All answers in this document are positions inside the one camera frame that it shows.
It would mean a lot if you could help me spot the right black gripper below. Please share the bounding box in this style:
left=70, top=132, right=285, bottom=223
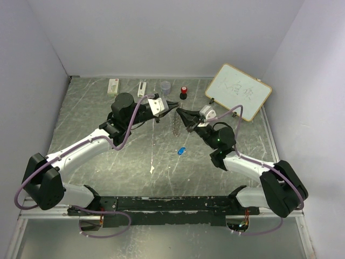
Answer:
left=177, top=107, right=218, bottom=150

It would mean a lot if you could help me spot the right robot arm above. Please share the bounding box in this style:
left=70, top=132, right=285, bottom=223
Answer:
left=176, top=105, right=308, bottom=218

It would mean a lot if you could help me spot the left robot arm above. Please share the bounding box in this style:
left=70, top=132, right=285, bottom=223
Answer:
left=14, top=93, right=179, bottom=215

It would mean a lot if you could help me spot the clear cup of paperclips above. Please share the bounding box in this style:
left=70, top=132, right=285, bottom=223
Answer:
left=160, top=81, right=171, bottom=95

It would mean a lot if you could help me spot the white stapler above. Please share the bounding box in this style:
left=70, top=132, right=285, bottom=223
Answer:
left=137, top=81, right=147, bottom=98

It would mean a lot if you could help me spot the yellow framed whiteboard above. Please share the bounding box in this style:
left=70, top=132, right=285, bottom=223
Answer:
left=205, top=64, right=272, bottom=121

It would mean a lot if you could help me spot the green white staple box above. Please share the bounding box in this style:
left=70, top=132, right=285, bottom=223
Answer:
left=107, top=78, right=119, bottom=97

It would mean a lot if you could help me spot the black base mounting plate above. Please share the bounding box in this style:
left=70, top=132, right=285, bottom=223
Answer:
left=67, top=195, right=259, bottom=228

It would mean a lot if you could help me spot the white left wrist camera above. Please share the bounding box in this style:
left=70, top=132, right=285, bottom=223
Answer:
left=148, top=98, right=168, bottom=117

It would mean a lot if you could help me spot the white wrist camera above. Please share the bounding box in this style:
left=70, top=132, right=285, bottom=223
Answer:
left=148, top=98, right=168, bottom=117
left=197, top=105, right=216, bottom=127

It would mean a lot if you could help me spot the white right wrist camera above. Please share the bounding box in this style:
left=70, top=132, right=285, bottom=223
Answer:
left=197, top=105, right=216, bottom=127

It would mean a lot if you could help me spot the aluminium rail frame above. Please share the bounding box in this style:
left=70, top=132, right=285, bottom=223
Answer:
left=5, top=106, right=313, bottom=259

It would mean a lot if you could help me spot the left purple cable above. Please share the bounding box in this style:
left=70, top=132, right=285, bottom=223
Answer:
left=13, top=93, right=132, bottom=238

